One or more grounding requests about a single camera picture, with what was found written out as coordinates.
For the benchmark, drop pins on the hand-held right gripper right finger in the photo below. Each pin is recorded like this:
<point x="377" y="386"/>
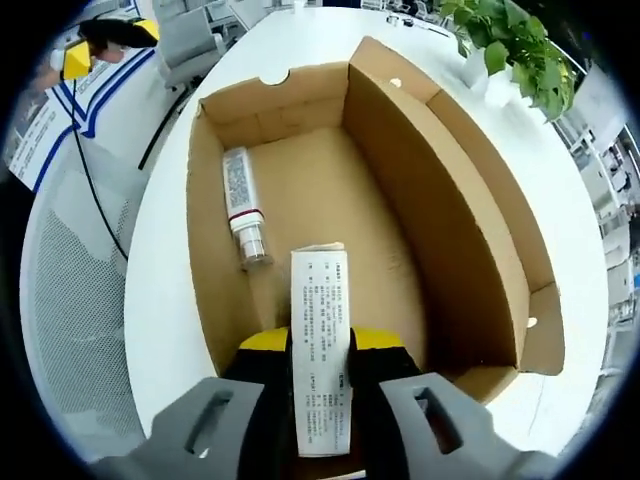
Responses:
<point x="385" y="360"/>

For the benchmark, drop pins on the brown cardboard shoe box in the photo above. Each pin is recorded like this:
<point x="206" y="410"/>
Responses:
<point x="325" y="175"/>

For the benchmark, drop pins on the grey mesh office chair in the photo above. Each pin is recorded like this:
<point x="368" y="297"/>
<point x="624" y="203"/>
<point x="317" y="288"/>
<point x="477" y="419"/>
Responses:
<point x="80" y="300"/>

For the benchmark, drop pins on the white paper carton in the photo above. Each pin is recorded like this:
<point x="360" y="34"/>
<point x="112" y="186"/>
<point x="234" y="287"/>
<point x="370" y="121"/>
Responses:
<point x="320" y="325"/>

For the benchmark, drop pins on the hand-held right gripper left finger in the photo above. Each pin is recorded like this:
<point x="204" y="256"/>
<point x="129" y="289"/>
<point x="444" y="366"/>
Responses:
<point x="260" y="365"/>

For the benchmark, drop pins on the green potted plant white pot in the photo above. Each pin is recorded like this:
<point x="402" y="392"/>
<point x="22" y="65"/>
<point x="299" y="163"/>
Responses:
<point x="525" y="50"/>

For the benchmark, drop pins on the white spray bottle clear cap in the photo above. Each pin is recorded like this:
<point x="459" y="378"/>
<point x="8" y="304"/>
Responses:
<point x="239" y="185"/>

